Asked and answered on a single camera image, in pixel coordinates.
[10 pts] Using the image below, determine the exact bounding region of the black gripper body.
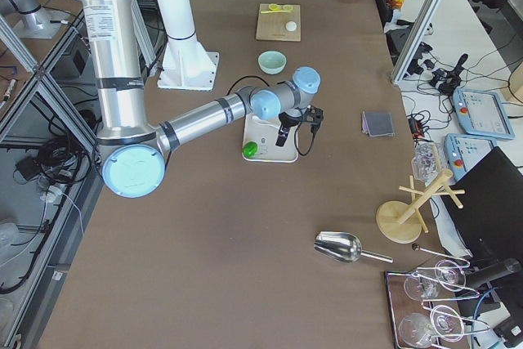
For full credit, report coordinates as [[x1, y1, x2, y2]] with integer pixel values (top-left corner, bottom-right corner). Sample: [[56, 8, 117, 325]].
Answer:
[[279, 112, 300, 129]]

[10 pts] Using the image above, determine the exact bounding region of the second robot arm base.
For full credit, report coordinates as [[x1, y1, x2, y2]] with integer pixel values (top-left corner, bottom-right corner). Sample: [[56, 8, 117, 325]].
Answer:
[[1, 0, 60, 39]]

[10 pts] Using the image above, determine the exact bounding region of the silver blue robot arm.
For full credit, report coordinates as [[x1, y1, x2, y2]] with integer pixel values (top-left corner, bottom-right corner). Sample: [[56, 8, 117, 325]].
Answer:
[[80, 0, 320, 198]]

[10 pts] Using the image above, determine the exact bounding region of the mint green bowl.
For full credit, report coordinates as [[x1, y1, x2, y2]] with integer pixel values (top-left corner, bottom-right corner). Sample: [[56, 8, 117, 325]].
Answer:
[[257, 51, 287, 75]]

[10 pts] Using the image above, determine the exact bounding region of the cream rabbit print tray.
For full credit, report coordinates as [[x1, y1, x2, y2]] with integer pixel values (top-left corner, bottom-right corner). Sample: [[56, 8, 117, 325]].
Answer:
[[242, 114, 298, 163]]

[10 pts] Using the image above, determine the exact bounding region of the green pepper toy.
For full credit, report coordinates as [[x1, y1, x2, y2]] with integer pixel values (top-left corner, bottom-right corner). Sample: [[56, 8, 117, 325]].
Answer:
[[242, 141, 258, 159]]

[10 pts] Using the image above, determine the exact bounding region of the grey folded cloth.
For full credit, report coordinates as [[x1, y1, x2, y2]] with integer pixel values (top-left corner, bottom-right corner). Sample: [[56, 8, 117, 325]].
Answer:
[[361, 111, 395, 136]]

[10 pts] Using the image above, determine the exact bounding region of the wooden cutting board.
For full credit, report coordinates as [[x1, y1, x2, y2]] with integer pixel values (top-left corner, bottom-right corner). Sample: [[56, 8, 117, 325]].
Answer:
[[256, 3, 302, 42]]

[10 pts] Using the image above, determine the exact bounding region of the steel metal scoop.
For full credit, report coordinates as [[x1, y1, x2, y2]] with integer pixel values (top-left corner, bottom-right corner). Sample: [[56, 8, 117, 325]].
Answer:
[[314, 231, 394, 263]]

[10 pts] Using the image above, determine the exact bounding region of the clear glass jar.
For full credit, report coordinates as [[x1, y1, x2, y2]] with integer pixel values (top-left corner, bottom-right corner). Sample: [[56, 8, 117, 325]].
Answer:
[[411, 141, 444, 183]]

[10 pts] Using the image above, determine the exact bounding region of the wooden mug tree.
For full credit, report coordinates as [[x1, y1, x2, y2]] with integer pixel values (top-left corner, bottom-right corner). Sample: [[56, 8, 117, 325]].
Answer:
[[376, 145, 465, 244]]

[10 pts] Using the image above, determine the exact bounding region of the lower teach pendant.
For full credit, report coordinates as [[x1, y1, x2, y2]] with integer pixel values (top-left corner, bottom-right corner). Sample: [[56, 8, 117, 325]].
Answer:
[[445, 133, 497, 181]]

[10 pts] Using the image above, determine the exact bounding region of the teach pendant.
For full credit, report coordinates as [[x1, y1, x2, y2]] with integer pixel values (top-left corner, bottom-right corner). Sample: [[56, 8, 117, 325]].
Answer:
[[452, 87, 516, 140], [445, 133, 497, 181]]

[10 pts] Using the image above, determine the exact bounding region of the upper teach pendant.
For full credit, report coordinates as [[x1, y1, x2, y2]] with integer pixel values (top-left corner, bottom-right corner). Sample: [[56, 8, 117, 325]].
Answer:
[[452, 87, 516, 140]]

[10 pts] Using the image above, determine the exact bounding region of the upper wine glass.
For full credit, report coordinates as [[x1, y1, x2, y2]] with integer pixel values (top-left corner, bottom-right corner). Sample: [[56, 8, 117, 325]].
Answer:
[[404, 259, 466, 302]]

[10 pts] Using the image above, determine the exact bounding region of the wine glass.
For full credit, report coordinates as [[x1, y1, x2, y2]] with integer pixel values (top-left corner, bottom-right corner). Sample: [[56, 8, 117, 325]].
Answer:
[[404, 259, 466, 302], [399, 305, 465, 348]]

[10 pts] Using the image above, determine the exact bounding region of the black monitor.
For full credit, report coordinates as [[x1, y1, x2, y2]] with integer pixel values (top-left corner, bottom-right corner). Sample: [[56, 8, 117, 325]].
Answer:
[[442, 147, 522, 261]]

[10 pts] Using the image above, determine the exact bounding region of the lower wine glass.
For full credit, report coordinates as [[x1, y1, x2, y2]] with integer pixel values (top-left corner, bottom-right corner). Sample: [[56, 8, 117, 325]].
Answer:
[[399, 305, 465, 348]]

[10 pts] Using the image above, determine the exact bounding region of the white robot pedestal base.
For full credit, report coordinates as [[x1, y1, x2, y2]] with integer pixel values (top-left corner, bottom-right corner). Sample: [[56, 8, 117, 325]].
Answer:
[[157, 0, 219, 92]]

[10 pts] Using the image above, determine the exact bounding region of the aluminium frame post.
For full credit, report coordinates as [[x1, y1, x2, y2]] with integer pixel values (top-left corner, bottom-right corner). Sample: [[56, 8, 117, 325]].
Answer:
[[391, 0, 441, 85]]

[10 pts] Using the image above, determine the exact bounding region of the wire glass rack tray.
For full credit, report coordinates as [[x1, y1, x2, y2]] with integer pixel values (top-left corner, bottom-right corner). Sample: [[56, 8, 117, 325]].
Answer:
[[384, 259, 489, 348]]

